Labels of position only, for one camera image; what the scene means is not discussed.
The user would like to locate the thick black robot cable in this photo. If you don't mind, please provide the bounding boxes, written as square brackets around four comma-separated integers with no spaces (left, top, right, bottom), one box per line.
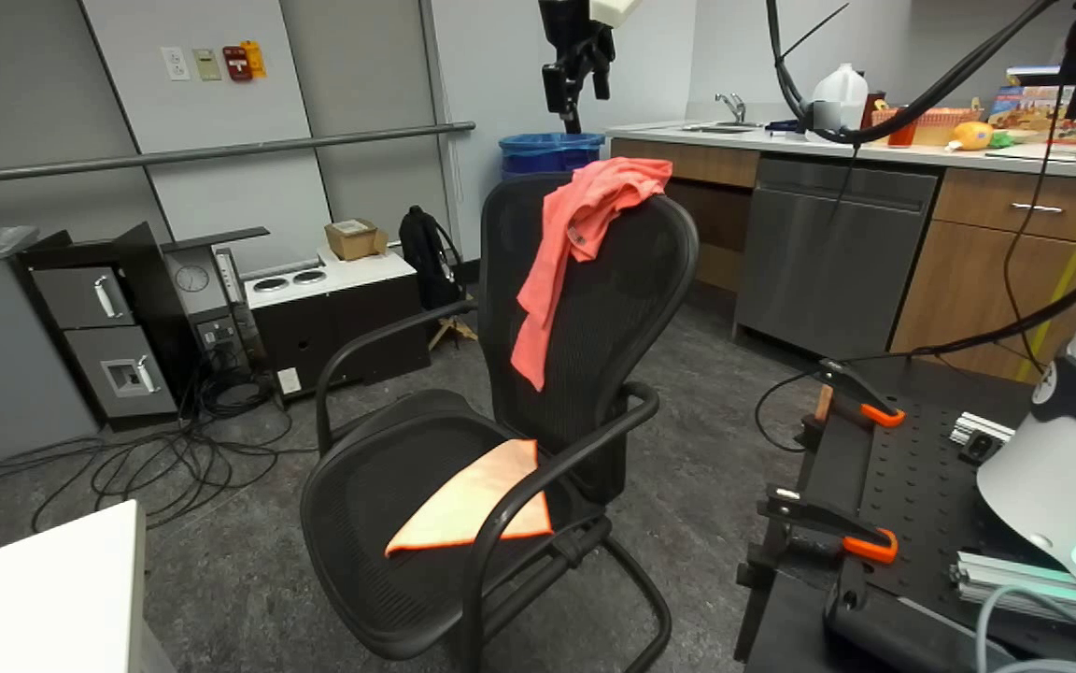
[760,0,1065,145]

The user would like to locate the orange fruit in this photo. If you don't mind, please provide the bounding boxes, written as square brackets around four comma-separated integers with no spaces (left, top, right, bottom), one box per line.
[946,116,997,157]

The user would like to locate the black floor cables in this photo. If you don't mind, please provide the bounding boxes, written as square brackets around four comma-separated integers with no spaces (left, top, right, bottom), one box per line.
[0,405,316,535]

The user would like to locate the metal sink faucet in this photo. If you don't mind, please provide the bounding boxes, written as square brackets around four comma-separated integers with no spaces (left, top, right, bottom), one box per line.
[710,89,753,133]

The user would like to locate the short aluminium extrusion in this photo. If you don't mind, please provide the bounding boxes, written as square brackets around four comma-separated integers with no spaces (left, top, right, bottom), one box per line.
[946,408,1019,468]

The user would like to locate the wooden kitchen cabinets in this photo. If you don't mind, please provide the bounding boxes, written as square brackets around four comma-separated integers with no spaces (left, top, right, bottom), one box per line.
[608,136,1076,390]

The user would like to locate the black perforated mounting board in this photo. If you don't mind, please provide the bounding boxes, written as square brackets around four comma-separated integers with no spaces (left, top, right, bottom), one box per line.
[737,354,1076,673]

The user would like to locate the black mesh office chair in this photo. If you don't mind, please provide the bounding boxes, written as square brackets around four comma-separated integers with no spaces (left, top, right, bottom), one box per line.
[294,164,701,673]

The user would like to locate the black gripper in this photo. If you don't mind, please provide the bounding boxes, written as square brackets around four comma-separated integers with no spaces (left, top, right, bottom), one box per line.
[538,0,621,139]

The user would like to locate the white plastic jug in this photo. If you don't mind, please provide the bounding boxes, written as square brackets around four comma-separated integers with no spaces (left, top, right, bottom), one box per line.
[807,59,869,133]

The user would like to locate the orange shirt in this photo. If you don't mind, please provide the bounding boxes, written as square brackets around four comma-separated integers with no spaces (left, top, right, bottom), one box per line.
[507,154,679,398]

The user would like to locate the black drawer cabinet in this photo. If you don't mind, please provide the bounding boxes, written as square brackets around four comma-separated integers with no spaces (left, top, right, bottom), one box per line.
[20,222,185,430]

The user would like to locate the blue trash bin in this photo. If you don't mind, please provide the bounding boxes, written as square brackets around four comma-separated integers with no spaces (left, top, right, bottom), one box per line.
[497,126,608,186]

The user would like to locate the grey wall rail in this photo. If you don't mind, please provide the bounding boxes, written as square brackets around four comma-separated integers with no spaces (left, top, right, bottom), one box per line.
[0,120,479,194]

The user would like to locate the yellow strip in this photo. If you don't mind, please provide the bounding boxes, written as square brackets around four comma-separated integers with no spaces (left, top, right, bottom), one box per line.
[1017,164,1076,384]

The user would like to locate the stainless steel dishwasher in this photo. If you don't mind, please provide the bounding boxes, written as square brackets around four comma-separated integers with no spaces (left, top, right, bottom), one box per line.
[737,154,946,368]

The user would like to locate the red fire alarm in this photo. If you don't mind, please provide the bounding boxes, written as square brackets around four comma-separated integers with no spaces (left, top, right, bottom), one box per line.
[219,37,269,88]

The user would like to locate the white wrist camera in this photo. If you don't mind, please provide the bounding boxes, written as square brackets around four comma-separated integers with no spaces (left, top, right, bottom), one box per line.
[585,0,635,29]

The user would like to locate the long aluminium extrusion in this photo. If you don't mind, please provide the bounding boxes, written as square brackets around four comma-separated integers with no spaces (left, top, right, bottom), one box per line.
[949,546,1076,617]

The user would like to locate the orange-handled black clamp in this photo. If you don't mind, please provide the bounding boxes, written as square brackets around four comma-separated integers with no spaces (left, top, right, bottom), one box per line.
[763,484,905,571]
[809,354,910,433]

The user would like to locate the orange plastic container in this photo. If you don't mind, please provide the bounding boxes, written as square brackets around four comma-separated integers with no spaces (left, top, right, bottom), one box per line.
[887,104,978,149]

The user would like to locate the white light switch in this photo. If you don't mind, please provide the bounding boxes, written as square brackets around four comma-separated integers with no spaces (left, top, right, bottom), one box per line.
[159,40,193,88]

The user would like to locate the colourful boxes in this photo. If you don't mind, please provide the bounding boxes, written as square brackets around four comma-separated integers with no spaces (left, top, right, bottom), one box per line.
[991,68,1076,149]

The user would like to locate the white-topped black bench cabinet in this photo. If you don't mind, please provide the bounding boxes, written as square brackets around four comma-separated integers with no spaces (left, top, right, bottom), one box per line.
[240,242,437,405]

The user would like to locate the black backpack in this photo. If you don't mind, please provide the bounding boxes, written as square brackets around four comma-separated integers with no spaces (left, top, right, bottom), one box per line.
[397,201,479,314]

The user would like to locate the small cardboard box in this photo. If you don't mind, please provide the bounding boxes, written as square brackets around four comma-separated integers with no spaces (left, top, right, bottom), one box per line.
[322,216,390,265]

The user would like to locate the wooden legs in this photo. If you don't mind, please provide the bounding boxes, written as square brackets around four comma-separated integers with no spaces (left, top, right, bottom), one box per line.
[426,311,482,354]

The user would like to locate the light kitchen countertop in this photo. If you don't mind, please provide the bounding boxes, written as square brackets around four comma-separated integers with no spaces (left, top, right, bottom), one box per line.
[608,116,1076,182]

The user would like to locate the white table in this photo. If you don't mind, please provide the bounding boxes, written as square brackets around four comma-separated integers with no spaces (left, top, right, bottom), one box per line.
[0,499,176,673]

